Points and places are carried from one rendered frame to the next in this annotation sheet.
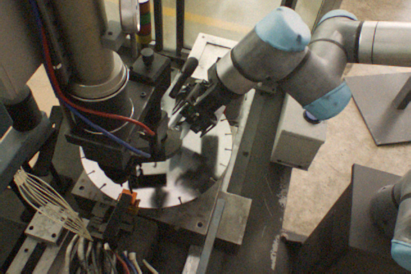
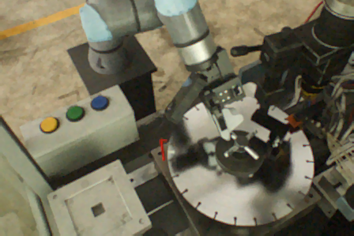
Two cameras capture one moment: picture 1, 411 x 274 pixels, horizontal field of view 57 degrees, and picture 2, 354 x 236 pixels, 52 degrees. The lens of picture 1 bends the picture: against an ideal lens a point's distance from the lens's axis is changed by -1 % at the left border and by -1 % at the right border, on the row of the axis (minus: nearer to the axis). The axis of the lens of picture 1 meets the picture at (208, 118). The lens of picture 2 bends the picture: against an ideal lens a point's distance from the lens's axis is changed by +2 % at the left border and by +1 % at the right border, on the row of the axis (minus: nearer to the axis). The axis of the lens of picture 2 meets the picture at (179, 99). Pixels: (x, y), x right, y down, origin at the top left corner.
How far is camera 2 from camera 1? 0.88 m
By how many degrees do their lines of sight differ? 66
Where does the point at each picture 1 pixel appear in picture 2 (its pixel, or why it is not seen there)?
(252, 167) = (156, 144)
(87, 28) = not seen: outside the picture
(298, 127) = (120, 103)
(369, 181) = (99, 81)
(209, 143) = (205, 121)
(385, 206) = (120, 55)
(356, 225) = (140, 71)
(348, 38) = not seen: outside the picture
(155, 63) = (278, 36)
